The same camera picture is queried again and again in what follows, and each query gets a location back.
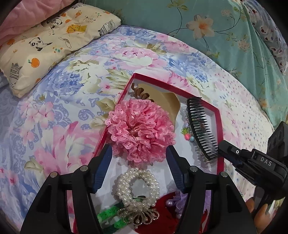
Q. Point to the red bow hair clip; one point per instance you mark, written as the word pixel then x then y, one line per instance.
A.
pixel 164 216

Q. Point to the pink blanket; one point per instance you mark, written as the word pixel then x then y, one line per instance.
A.
pixel 27 15

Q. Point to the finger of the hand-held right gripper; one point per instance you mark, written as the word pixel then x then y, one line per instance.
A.
pixel 231 150

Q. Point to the black beaded hair comb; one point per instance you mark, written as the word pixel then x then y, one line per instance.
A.
pixel 198 117

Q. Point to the beige hair claw clip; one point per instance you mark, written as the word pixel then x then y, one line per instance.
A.
pixel 166 99

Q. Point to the person's right hand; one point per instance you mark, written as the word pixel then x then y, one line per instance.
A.
pixel 262 216

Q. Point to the pink lace scrunchie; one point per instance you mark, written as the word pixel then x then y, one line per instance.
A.
pixel 139 130

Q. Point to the purple lace scrunchie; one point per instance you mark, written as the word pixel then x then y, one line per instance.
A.
pixel 181 202

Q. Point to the cream cartoon animal pillow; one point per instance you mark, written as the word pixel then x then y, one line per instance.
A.
pixel 51 45

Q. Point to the grey koala print cloth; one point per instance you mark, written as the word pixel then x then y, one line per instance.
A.
pixel 270 33

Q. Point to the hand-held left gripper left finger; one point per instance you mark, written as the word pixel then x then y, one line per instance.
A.
pixel 102 166

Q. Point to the shallow red cardboard box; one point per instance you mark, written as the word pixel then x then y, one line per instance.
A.
pixel 212 121

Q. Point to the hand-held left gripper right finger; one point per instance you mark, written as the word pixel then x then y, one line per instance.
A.
pixel 176 168

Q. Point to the teal floral quilt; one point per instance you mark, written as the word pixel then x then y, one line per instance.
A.
pixel 202 45

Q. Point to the white pearl scrunchie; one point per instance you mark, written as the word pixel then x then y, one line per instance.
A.
pixel 121 186

